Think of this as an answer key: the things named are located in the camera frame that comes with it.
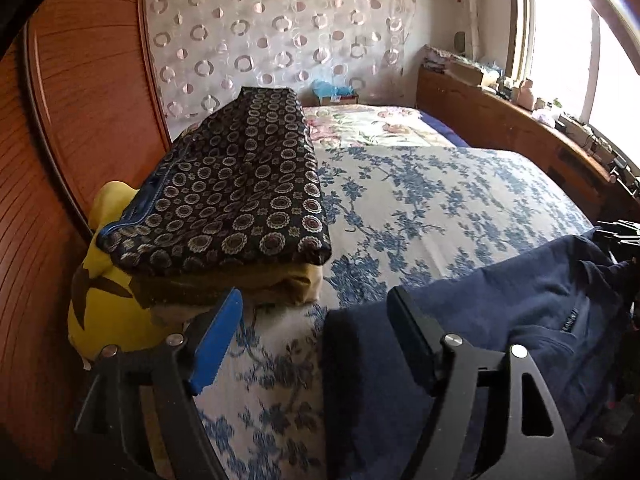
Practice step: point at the mustard folded blanket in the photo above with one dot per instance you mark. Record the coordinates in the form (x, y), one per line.
(225, 285)

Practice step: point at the blue floral bed sheet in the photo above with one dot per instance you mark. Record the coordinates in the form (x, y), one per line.
(425, 200)

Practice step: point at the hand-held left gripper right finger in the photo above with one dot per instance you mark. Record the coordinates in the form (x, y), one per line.
(415, 340)

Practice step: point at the stack of folded cloths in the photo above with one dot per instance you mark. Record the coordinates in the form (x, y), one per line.
(437, 57)

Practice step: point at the yellow cushion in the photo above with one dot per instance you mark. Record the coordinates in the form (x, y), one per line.
(100, 310)

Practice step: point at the pink bottle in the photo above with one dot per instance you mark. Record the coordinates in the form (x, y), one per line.
(525, 97)

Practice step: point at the navy printed t-shirt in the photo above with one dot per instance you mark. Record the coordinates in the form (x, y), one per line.
(500, 310)

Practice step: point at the wooden sideboard cabinet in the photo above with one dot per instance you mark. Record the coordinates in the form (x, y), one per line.
(500, 120)

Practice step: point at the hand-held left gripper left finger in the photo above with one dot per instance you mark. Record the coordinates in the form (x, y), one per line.
(217, 345)

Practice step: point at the pink floral pillow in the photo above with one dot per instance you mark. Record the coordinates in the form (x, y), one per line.
(370, 127)

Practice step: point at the dark patterned pillow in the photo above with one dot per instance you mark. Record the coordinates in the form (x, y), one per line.
(235, 175)

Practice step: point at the window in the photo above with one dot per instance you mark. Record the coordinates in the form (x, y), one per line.
(565, 50)

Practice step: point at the blue plastic bag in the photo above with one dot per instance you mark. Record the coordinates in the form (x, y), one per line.
(327, 89)

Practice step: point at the dark oval wall hanging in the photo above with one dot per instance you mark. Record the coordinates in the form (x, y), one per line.
(458, 42)

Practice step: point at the sheer curtain with circles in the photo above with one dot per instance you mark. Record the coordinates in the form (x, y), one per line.
(260, 35)

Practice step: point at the flat cardboard box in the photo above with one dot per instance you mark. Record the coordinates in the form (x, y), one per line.
(467, 72)

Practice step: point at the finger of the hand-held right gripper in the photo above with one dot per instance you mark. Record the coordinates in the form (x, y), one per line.
(622, 232)

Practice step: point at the brown wooden wardrobe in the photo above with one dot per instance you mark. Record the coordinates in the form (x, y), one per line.
(75, 85)

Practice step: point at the lilac cloth bundle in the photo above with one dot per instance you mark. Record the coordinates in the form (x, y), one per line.
(544, 119)

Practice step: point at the navy blanket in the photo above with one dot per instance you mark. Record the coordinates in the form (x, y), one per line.
(452, 137)

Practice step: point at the white window curtain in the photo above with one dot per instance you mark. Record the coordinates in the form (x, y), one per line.
(470, 10)

